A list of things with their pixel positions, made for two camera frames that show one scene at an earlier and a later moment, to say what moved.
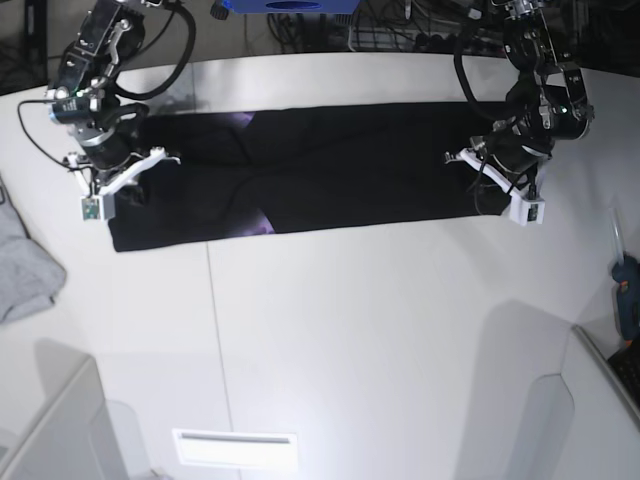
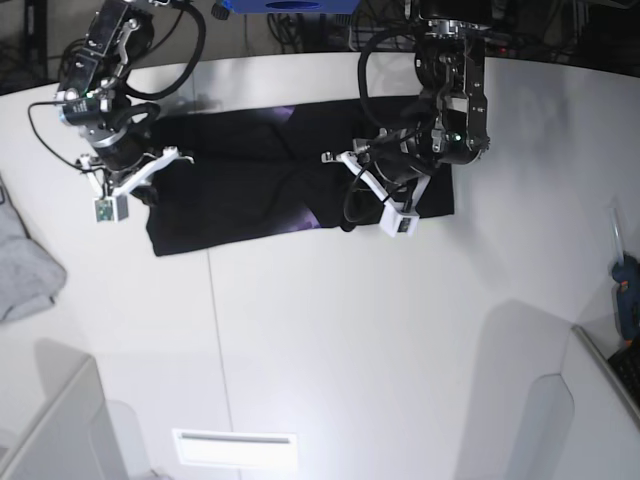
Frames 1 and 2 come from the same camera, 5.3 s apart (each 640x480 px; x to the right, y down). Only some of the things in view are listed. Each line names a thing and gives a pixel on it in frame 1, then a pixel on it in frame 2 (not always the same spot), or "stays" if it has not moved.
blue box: (292, 6) stays
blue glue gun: (626, 277) stays
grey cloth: (29, 277) stays
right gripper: (511, 158) -> (396, 166)
